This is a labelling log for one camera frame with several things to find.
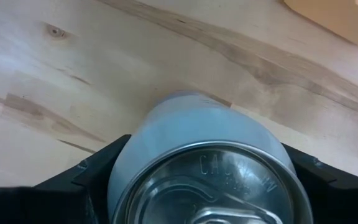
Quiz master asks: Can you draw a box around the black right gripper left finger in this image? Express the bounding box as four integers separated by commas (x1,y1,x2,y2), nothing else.
0,134,132,224

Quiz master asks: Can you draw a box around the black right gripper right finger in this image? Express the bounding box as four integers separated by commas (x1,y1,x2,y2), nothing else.
280,142,358,224

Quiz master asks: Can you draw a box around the light blue soda can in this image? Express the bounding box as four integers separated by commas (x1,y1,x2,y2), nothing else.
106,90,314,224

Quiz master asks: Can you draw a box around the tan plastic bin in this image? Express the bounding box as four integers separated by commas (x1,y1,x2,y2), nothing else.
280,0,358,48

